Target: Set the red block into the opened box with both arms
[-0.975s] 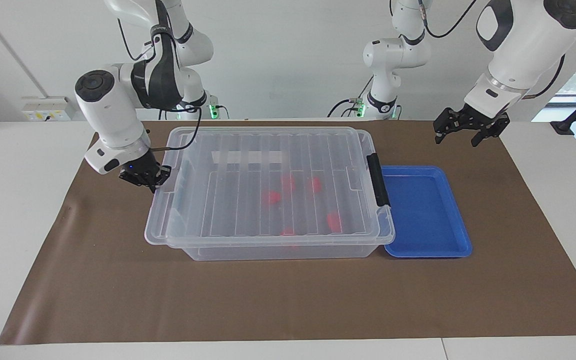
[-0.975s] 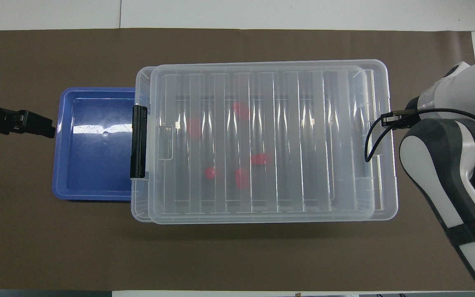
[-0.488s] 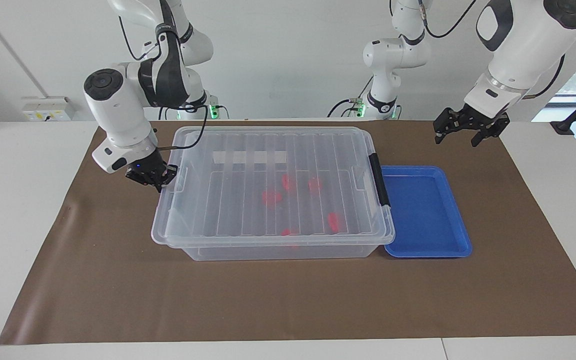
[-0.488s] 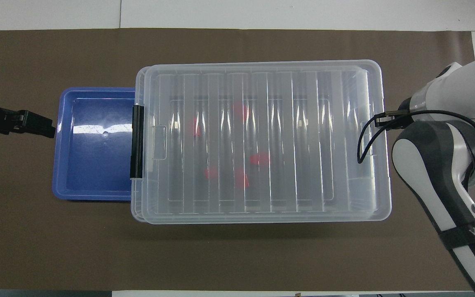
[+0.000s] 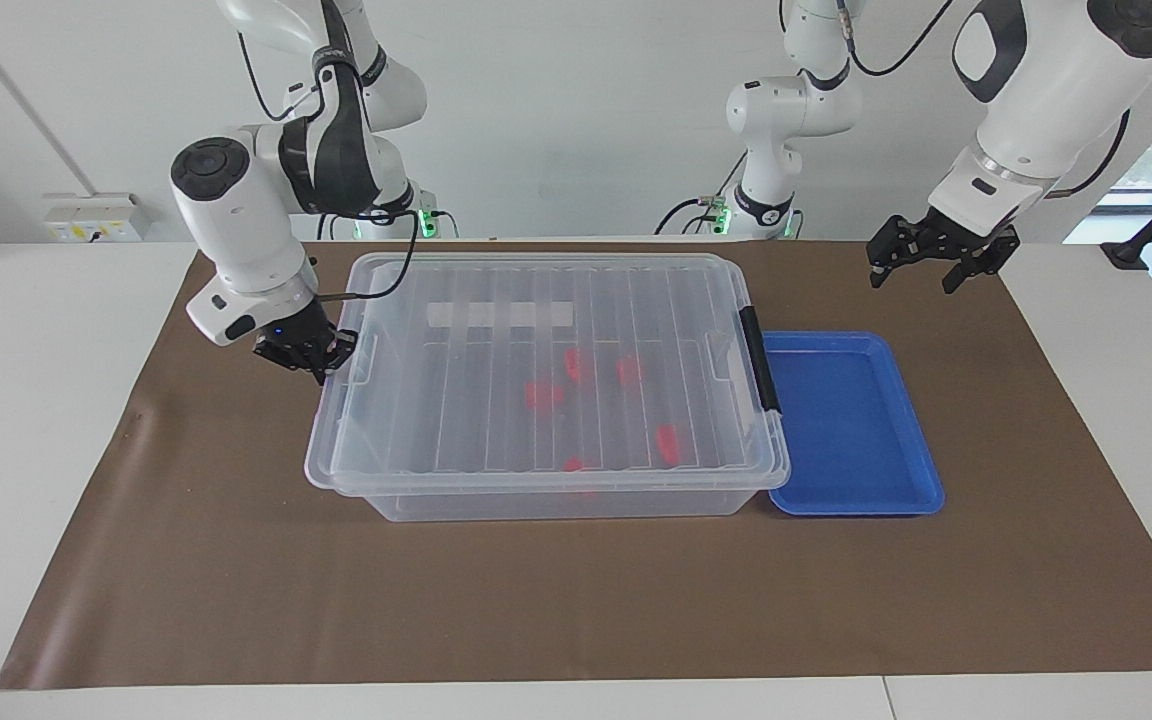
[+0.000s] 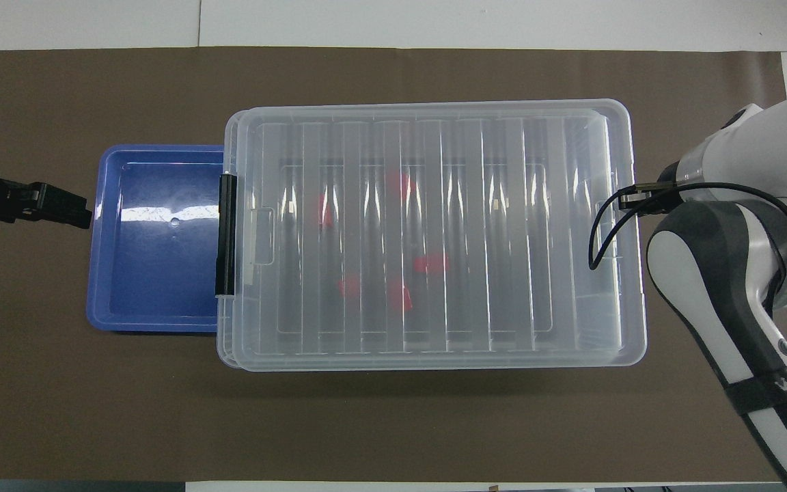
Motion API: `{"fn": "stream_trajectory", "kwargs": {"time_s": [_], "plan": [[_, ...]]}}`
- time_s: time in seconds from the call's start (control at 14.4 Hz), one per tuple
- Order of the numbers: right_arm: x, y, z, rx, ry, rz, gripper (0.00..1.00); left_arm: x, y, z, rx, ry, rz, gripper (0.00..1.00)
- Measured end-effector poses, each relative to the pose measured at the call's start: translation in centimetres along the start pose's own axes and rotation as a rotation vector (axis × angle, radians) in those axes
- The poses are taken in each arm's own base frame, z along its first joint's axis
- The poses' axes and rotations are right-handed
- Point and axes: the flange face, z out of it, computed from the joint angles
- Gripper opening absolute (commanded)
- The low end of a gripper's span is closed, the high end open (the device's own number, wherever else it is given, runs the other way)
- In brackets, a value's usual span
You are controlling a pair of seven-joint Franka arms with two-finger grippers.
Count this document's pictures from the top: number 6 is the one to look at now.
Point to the red block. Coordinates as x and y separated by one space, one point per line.
431 264
397 186
326 209

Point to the clear plastic storage box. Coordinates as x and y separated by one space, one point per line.
221 335

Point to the blue plastic tray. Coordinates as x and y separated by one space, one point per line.
154 273

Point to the black box latch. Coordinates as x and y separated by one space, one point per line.
227 232

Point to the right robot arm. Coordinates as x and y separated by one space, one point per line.
714 273

